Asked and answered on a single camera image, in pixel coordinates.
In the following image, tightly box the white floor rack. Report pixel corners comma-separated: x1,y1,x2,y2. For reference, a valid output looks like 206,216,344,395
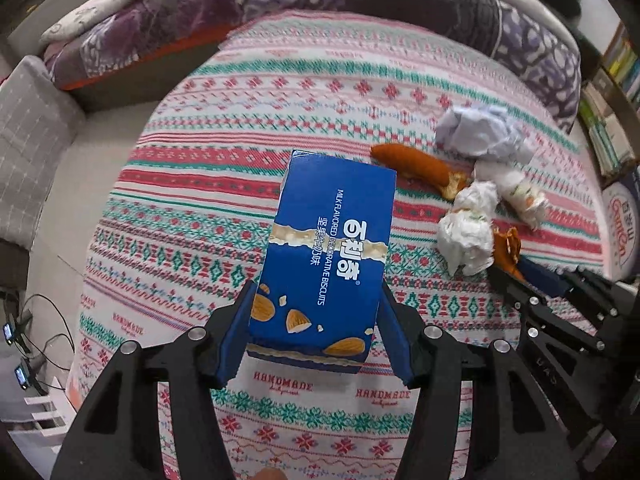
0,389,77,442

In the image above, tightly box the wooden bookshelf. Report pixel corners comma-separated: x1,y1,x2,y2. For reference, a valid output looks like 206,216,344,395
575,10,640,187

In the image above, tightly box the crumpled white snack wrapper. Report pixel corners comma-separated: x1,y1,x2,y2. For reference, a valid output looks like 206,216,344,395
472,160,549,231

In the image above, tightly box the crumpled white tissue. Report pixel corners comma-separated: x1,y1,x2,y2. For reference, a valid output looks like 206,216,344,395
438,181,501,277

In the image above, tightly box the crumpled white paper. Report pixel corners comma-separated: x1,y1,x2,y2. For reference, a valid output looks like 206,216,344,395
434,105,536,166

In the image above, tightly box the blue biscuit box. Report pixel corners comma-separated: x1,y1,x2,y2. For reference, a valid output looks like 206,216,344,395
247,149,397,375

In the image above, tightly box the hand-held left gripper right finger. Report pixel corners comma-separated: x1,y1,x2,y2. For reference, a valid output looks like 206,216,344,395
380,280,581,480

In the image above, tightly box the stack of books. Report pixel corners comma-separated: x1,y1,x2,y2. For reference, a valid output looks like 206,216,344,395
580,80,637,177

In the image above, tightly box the striped patterned tablecloth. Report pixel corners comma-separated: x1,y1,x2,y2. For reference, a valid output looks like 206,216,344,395
67,10,608,480

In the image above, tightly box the orange snack wrapper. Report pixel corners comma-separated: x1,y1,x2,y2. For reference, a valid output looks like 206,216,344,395
371,143,469,201

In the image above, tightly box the grey printed quilt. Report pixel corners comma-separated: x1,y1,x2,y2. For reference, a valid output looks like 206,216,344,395
40,0,511,47

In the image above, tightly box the row of green books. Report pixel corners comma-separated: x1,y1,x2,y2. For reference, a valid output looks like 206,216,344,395
602,25,640,107

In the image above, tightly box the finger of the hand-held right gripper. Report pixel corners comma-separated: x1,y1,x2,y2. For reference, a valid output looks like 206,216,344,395
487,265,603,358
519,257,640,342

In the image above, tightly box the orange wrapper piece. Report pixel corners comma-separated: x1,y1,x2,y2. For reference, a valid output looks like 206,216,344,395
492,227,526,281

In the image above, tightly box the grey checked cushion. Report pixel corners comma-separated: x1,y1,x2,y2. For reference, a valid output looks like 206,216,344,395
0,55,86,267

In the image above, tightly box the black cable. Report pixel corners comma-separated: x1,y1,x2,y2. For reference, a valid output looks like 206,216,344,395
0,290,77,397

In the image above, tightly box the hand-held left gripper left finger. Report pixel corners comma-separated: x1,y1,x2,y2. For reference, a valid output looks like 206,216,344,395
50,280,258,480

